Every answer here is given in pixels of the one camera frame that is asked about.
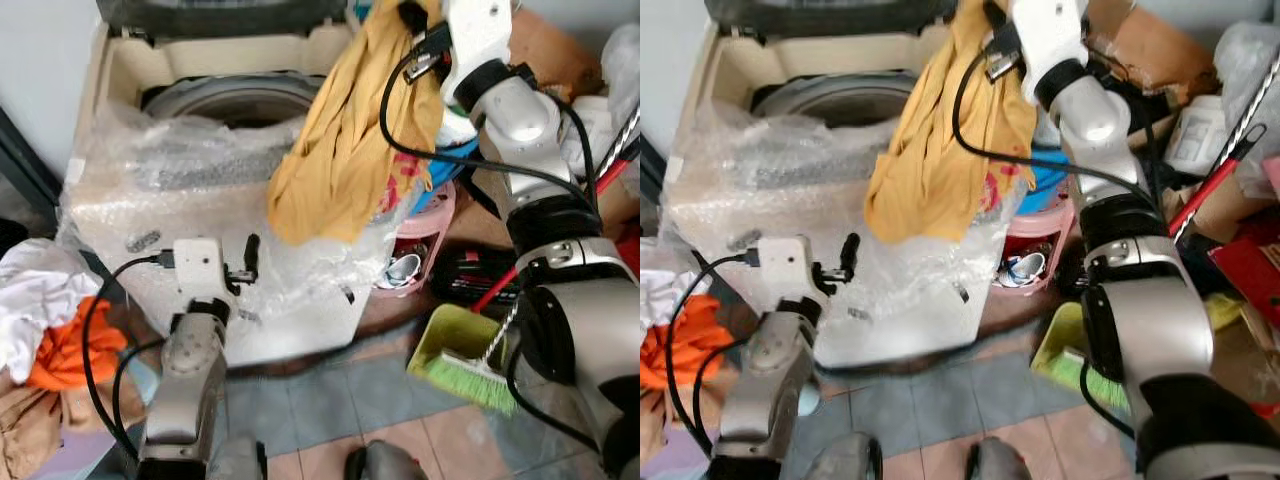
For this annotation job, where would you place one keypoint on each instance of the mustard yellow garment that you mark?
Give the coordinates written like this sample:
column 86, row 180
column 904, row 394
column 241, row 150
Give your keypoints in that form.
column 345, row 150
column 940, row 150

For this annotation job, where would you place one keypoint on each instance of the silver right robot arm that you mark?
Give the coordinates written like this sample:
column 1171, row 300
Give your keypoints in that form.
column 580, row 330
column 1150, row 330

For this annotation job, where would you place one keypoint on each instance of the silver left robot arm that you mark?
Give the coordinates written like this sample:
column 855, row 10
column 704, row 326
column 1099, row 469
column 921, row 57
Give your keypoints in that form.
column 192, row 380
column 770, row 380

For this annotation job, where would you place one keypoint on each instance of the cream top-load washing machine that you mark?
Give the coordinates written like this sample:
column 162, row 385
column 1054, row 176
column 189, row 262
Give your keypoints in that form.
column 250, row 60
column 850, row 60

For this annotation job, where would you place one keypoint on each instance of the clear bubble wrap sheet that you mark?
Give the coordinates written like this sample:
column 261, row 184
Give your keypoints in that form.
column 760, row 190
column 150, row 190

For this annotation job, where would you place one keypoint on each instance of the brown cardboard box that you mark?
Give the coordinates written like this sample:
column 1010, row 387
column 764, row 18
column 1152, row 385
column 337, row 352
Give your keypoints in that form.
column 1150, row 45
column 555, row 55

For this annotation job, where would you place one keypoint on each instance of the white shoe with dark trim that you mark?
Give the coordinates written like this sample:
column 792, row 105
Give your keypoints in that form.
column 405, row 270
column 1025, row 270

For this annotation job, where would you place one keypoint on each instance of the blue plastic basin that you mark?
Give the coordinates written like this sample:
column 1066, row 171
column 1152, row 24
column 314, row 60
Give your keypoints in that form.
column 452, row 175
column 1045, row 185

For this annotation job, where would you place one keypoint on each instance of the orange crumpled cloth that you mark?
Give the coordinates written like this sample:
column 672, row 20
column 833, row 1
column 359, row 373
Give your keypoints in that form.
column 675, row 350
column 70, row 350

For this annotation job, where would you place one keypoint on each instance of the white crumpled cloth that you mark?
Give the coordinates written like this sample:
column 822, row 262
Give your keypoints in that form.
column 40, row 290
column 655, row 295

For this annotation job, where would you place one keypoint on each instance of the dark grey washer lid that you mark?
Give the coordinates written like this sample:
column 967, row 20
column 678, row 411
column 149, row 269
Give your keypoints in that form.
column 220, row 12
column 820, row 10

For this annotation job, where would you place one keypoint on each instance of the grey left robot leg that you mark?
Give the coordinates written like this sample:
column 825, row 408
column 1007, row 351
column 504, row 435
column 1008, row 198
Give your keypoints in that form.
column 845, row 460
column 238, row 460

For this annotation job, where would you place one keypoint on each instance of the grey robot leg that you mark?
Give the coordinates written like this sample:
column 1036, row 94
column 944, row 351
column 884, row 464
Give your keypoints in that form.
column 1005, row 462
column 845, row 460
column 385, row 462
column 238, row 460

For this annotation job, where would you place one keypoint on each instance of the pink plastic stool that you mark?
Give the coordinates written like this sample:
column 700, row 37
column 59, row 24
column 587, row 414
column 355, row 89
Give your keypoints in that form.
column 1045, row 228
column 435, row 225

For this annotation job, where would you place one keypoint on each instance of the green plastic dustpan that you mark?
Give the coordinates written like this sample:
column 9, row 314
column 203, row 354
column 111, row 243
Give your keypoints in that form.
column 450, row 330
column 1055, row 340

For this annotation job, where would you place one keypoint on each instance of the clear plastic bag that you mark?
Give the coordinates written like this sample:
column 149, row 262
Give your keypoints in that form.
column 622, row 70
column 1250, row 80

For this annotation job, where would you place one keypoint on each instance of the white plastic jug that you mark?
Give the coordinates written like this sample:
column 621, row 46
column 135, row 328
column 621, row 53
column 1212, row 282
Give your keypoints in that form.
column 1198, row 135
column 598, row 130

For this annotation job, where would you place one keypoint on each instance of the black and red flat case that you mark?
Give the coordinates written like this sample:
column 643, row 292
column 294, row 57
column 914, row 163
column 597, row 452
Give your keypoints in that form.
column 480, row 278

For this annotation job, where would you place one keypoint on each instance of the brown crumpled cloth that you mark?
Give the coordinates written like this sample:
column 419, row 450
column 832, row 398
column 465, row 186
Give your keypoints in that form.
column 650, row 425
column 25, row 430

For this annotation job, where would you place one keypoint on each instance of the grey right robot leg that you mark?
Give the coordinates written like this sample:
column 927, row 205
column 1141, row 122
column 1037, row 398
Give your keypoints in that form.
column 385, row 462
column 1005, row 462

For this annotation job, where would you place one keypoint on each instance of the green bristle broom head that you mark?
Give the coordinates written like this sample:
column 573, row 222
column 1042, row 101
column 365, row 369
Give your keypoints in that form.
column 1095, row 385
column 470, row 385

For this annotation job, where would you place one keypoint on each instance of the red cardboard box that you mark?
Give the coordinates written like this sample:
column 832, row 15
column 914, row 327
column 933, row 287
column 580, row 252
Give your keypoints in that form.
column 1250, row 270

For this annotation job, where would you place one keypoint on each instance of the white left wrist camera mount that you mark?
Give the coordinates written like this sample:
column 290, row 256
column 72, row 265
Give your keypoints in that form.
column 785, row 266
column 202, row 268

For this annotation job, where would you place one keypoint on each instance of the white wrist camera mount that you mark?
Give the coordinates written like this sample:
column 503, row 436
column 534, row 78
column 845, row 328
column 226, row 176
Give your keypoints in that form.
column 1050, row 35
column 480, row 35
column 785, row 266
column 202, row 268

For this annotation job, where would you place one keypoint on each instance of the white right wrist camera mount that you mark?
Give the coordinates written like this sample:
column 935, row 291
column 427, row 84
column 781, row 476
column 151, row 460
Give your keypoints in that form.
column 480, row 35
column 1050, row 35

